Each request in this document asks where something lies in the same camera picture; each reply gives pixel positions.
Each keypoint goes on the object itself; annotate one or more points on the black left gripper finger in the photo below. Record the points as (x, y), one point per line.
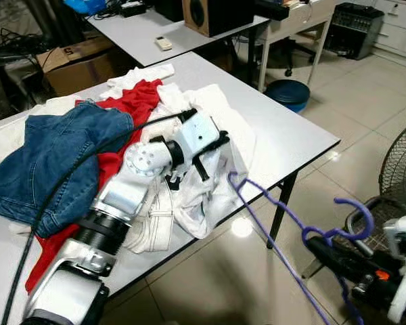
(201, 169)
(218, 141)

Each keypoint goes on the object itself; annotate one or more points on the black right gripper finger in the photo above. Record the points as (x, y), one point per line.
(335, 252)
(331, 264)

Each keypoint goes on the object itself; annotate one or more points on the white t-shirt small print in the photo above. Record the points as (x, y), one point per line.
(223, 115)

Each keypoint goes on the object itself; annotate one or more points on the purple plastic clothes hanger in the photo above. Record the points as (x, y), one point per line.
(367, 211)

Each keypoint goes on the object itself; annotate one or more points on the grey table black legs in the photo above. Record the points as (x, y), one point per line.
(284, 135)

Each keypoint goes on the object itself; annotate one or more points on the cream stitched trousers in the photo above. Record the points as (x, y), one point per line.
(155, 223)

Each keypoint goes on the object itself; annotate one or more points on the red garment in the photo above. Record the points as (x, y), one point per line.
(132, 101)

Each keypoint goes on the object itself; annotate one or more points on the blue round stool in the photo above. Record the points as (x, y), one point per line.
(287, 91)

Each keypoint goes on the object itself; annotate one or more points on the white folded shirt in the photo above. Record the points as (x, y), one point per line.
(145, 74)

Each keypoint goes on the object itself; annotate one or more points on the white remote control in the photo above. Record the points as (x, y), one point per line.
(164, 43)

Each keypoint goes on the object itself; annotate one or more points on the wooden speaker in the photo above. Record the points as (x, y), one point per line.
(216, 17)

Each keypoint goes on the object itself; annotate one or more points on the grey equipment table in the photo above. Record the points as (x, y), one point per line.
(142, 30)

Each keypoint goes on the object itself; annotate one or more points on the white desk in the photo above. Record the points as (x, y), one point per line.
(291, 20)

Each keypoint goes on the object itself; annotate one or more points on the blue jeans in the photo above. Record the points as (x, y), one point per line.
(47, 162)

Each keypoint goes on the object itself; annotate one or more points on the black audio mixer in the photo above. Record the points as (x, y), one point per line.
(355, 30)

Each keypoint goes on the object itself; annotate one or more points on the blue plastic bag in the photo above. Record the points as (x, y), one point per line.
(88, 5)

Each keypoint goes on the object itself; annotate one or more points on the white drawer cabinet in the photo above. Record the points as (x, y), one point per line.
(399, 27)

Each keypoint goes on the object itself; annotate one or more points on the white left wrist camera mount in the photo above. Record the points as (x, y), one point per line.
(199, 132)

